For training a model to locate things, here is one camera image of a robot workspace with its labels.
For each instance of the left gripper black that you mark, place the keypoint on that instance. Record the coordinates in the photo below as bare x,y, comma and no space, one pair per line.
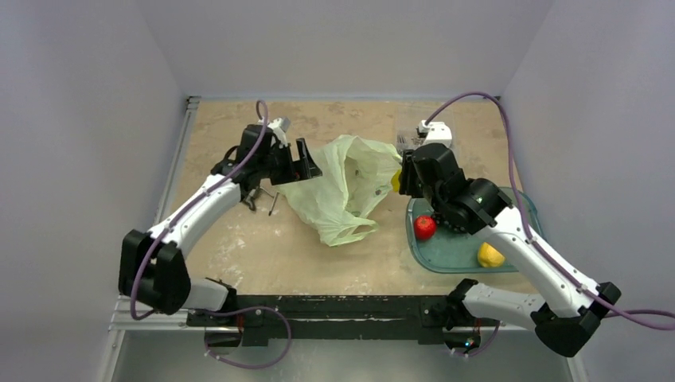
296,170

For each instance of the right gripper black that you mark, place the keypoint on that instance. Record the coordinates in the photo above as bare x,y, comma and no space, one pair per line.
408,175

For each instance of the red fake fruit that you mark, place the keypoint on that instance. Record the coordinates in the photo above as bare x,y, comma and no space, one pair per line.
424,227

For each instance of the light green plastic bag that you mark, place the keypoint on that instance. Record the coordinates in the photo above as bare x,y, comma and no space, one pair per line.
356,177

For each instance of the dark fake grape bunch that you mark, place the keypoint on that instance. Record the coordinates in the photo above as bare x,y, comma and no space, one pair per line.
453,220

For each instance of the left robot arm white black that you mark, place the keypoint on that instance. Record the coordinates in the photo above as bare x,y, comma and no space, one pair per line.
241,166

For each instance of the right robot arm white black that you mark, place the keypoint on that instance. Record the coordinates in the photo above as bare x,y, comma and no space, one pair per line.
568,306

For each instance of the yellow fake lemon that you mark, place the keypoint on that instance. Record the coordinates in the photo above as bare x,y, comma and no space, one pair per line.
489,257

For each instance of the black yellow screwdriver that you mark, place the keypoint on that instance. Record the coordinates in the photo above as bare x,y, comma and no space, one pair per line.
273,204

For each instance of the clear screw organizer box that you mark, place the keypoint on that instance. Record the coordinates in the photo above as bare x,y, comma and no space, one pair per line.
407,119

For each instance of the grey metal tool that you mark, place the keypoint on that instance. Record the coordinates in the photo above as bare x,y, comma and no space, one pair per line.
253,196

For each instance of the teal plastic container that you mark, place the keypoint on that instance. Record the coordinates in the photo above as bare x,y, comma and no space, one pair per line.
446,252

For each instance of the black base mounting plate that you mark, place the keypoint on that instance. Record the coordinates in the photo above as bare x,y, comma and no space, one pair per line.
426,319

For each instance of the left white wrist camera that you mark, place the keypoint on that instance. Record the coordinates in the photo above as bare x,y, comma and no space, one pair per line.
276,133

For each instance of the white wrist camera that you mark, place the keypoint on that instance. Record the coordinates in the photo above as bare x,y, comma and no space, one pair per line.
276,133
434,132

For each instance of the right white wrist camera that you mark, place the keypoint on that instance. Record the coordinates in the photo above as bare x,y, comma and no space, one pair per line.
434,132

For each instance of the aluminium frame rail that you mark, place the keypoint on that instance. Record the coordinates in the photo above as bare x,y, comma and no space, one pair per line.
158,211

